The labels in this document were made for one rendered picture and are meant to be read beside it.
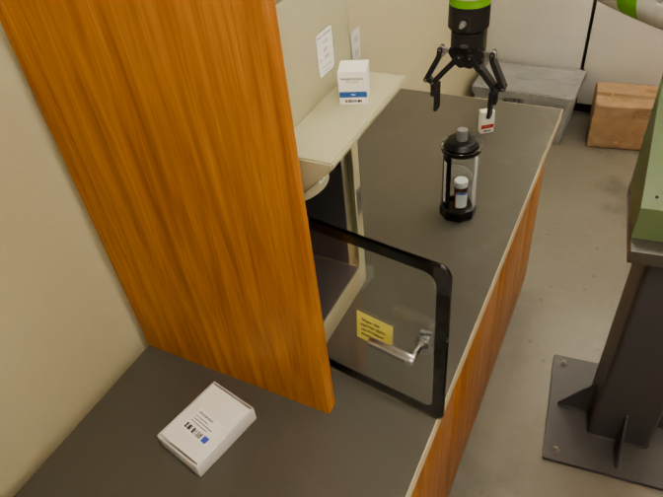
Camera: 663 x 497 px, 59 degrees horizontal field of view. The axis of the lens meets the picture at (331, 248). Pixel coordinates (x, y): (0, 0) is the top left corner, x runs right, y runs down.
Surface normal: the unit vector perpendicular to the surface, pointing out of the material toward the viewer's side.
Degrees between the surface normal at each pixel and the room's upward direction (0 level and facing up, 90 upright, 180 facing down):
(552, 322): 0
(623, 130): 92
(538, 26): 90
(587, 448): 0
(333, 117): 0
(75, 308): 90
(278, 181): 90
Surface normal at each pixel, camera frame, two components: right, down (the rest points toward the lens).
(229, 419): -0.09, -0.75
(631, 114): -0.36, 0.59
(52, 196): 0.89, 0.23
